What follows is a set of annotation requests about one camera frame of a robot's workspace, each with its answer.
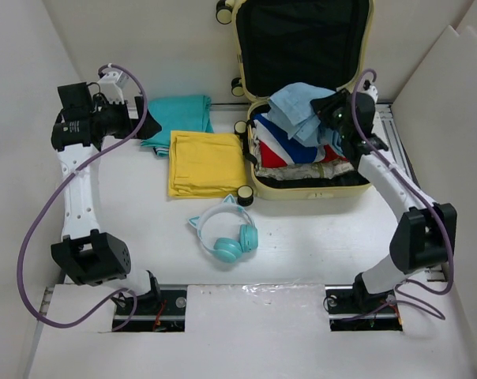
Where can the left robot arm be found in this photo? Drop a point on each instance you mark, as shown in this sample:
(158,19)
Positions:
(88,254)

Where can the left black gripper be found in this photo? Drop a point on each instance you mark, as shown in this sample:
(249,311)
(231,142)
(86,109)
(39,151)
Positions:
(129,127)

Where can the teal folded cloth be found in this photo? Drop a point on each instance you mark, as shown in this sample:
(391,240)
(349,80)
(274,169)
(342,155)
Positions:
(184,113)

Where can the light blue shirt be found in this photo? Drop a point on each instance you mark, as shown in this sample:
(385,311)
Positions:
(290,110)

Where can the red white blue shirt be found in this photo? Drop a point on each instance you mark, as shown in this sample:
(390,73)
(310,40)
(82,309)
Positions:
(278,151)

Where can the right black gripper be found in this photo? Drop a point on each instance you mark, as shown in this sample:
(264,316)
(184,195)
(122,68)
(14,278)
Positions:
(324,105)

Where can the teal cat-ear headphones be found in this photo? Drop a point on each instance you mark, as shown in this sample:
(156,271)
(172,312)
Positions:
(227,248)

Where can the cream printed zip pouch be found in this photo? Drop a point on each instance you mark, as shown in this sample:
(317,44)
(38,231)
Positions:
(330,170)

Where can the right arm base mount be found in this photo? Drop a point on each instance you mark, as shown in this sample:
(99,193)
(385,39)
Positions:
(378,313)

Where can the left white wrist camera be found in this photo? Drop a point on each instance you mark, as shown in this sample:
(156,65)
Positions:
(112,85)

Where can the yellow folded cloth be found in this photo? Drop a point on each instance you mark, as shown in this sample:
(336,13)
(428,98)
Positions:
(205,165)

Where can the yellow open suitcase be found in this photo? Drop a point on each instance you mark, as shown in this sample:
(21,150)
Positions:
(321,43)

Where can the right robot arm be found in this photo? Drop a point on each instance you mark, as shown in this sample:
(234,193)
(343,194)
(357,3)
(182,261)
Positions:
(368,159)

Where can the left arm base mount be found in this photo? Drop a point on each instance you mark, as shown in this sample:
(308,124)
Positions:
(167,314)

